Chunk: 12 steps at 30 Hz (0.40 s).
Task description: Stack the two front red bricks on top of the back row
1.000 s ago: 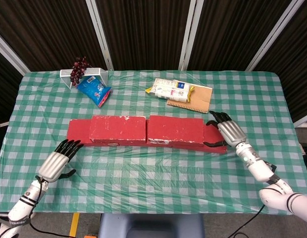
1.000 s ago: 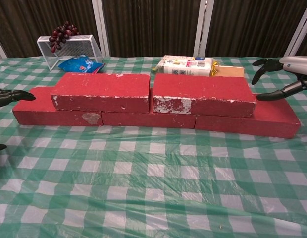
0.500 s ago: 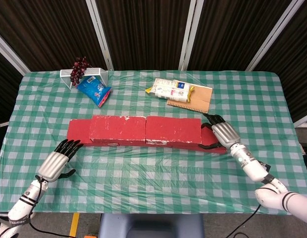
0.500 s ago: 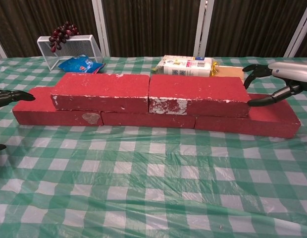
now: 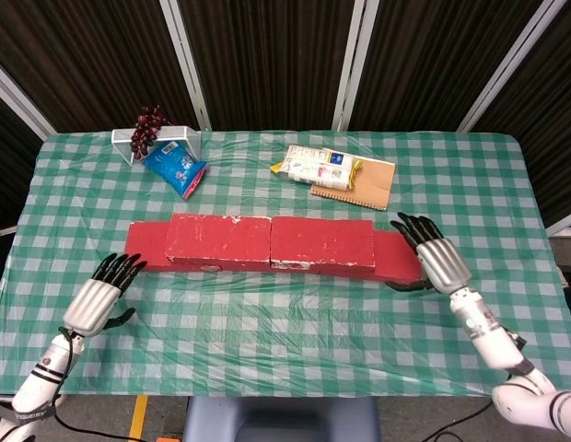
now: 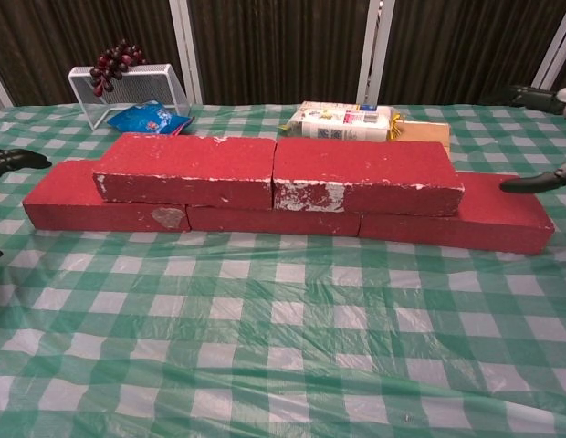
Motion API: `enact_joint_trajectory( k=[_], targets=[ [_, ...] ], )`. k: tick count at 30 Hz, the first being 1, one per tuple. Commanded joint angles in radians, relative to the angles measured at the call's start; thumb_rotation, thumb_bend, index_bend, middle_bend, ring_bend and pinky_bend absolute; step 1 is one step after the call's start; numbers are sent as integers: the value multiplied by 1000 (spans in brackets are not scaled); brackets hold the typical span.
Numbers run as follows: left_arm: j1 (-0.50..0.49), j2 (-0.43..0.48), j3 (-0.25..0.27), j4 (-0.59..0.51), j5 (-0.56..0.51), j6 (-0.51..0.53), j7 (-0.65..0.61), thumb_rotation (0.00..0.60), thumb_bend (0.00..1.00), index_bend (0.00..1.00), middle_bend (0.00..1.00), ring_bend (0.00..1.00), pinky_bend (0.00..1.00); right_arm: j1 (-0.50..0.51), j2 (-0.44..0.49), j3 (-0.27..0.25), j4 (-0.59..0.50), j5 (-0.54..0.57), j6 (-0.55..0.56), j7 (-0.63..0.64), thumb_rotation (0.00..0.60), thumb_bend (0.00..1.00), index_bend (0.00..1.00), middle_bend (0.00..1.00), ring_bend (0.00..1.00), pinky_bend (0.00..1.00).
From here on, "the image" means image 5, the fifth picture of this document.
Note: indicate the blue snack bag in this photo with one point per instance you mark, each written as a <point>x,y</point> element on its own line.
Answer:
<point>175,168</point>

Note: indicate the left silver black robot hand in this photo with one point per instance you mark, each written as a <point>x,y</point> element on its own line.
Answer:
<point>92,304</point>

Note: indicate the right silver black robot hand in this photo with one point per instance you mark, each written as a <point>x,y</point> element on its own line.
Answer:
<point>442,267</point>

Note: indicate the dark red grape bunch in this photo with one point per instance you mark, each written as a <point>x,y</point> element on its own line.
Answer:
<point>145,131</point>

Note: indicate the white metal mesh rack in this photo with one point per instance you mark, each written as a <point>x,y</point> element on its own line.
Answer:
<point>179,134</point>

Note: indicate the green white checked tablecloth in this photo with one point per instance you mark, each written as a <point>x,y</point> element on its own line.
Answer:
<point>267,202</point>

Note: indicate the dark corrugated partition panel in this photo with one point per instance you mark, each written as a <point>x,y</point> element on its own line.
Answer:
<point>267,60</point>
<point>433,60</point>
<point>9,138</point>
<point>92,60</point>
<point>543,115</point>

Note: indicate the brown kraft spiral notebook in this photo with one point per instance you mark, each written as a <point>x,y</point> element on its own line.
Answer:
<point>375,184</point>

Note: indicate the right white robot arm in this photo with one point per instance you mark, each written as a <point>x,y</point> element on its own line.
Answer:
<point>492,340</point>

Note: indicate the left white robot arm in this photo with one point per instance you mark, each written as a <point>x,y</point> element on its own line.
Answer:
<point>37,382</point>

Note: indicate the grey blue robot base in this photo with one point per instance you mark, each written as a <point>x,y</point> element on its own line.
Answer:
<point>281,419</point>

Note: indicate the yellow floor tape strip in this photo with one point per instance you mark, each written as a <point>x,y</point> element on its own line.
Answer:
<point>138,419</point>

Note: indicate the white printed snack package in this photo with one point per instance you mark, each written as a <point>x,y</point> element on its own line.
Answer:
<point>304,168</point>

